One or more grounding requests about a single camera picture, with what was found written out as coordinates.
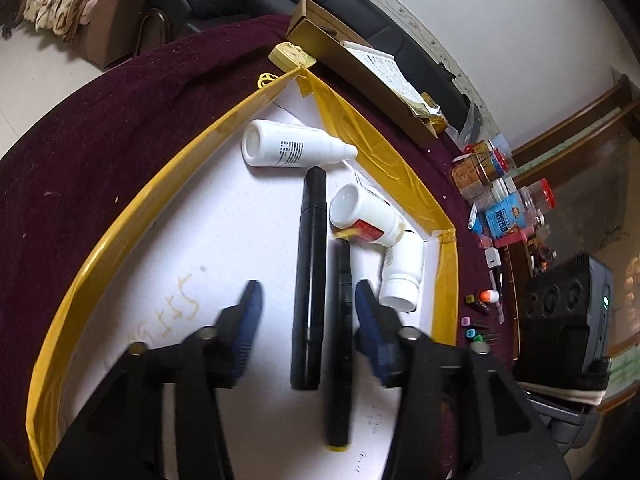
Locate black marker pink cap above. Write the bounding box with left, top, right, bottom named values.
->
left=460, top=316, right=489, bottom=330

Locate white pill bottle ribbed cap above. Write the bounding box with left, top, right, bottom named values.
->
left=378, top=230, right=424, bottom=313

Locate thin black pen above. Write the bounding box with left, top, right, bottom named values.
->
left=290, top=167, right=328, bottom=391

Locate white bottle red label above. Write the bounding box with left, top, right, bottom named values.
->
left=329, top=183, right=406, bottom=247

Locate white spray bottle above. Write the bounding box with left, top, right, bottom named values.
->
left=241, top=119, right=358, bottom=168

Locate black marker green cap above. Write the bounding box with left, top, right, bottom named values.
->
left=465, top=328, right=499, bottom=344

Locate black marker yellow cap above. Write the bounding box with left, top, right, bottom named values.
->
left=464, top=295, right=491, bottom=316

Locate wooden sideboard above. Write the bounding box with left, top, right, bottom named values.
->
left=499, top=235, right=556, bottom=313

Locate small bottle orange cap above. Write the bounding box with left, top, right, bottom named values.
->
left=478, top=289, right=500, bottom=304

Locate white utility knife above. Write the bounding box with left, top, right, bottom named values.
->
left=492, top=266, right=506, bottom=325

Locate white power adapter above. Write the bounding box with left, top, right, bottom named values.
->
left=485, top=247, right=502, bottom=269

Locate red lid clear jar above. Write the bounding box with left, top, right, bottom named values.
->
left=518, top=178, right=556, bottom=226

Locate orange toothpick jar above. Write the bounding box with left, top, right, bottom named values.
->
left=450, top=140, right=510, bottom=200

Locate maroon velvet tablecloth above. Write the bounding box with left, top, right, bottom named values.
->
left=1, top=15, right=288, bottom=479

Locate yellow taped white tray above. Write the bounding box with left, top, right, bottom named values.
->
left=26, top=70, right=459, bottom=479

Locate brown cardboard box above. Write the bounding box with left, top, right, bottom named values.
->
left=286, top=0, right=449, bottom=148

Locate small gold tin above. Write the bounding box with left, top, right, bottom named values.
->
left=268, top=41, right=317, bottom=73

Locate maroon armchair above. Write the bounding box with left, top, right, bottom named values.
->
left=79, top=0, right=281, bottom=72

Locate black leather sofa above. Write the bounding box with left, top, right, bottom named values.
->
left=140, top=0, right=484, bottom=136

